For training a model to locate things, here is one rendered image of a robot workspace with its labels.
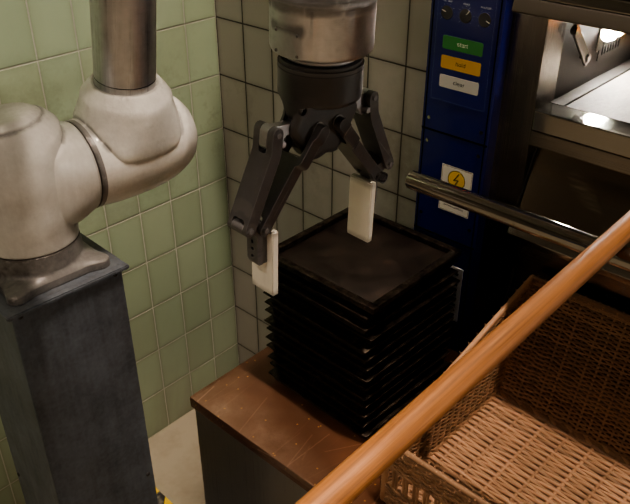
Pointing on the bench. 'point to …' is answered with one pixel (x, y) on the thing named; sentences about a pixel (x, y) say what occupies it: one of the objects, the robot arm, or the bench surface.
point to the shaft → (472, 367)
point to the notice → (456, 185)
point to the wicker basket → (409, 465)
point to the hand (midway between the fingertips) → (315, 251)
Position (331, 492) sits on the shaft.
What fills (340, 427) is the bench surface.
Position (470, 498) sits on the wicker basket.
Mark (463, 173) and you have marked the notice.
